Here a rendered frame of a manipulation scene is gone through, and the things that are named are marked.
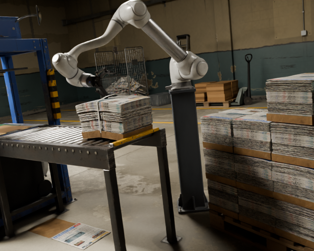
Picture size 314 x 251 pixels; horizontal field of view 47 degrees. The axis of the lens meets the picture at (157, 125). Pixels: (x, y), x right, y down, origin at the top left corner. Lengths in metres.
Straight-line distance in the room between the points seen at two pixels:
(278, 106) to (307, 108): 0.18
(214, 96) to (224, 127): 6.32
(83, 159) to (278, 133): 1.11
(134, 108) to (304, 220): 1.14
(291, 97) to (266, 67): 7.24
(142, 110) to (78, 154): 0.47
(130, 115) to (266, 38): 7.34
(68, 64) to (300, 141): 1.45
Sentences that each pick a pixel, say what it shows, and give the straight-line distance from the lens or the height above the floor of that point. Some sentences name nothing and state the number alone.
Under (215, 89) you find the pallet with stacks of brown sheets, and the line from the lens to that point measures 8.64.
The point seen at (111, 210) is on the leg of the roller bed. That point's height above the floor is 0.44.
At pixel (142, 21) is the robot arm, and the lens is 2.46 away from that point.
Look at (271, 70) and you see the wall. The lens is 9.20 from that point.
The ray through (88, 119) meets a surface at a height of 0.93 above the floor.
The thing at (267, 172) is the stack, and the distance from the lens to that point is 2.21.
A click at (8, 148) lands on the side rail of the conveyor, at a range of 2.77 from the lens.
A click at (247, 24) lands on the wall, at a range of 9.40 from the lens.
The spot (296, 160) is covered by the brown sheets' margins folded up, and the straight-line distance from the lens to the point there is 2.07.
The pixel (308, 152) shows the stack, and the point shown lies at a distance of 2.02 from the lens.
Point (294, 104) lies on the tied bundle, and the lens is 2.01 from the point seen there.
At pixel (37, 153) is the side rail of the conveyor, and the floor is 0.73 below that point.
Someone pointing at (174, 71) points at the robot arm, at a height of 1.15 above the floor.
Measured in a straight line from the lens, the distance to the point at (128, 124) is 2.11.
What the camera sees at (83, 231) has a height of 0.01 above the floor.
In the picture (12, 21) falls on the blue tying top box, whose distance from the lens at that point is 3.42.
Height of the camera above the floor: 1.24
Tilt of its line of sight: 10 degrees down
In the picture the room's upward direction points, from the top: 6 degrees counter-clockwise
